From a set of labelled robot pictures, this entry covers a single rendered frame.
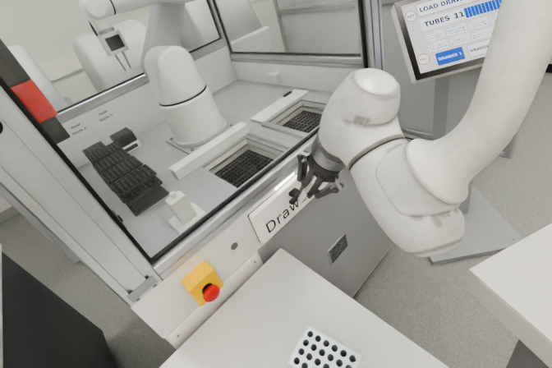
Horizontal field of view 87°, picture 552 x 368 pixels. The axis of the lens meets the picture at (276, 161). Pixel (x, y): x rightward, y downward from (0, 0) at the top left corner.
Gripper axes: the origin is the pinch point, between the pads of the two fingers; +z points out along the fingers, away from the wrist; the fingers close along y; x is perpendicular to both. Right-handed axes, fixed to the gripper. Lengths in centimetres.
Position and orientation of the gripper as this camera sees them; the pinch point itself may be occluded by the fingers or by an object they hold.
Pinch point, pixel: (305, 192)
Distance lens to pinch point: 78.7
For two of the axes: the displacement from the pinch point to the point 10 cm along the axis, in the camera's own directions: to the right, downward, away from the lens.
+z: -1.7, 4.9, 8.5
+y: -6.9, -6.8, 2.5
